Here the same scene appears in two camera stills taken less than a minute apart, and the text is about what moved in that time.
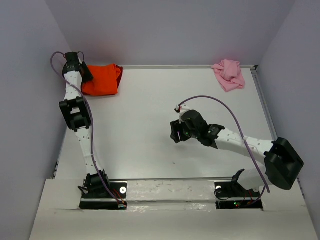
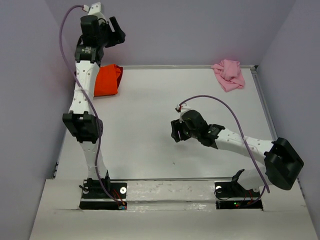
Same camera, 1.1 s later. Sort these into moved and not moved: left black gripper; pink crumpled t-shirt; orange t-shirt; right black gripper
Moved: left black gripper
Not moved: orange t-shirt; right black gripper; pink crumpled t-shirt
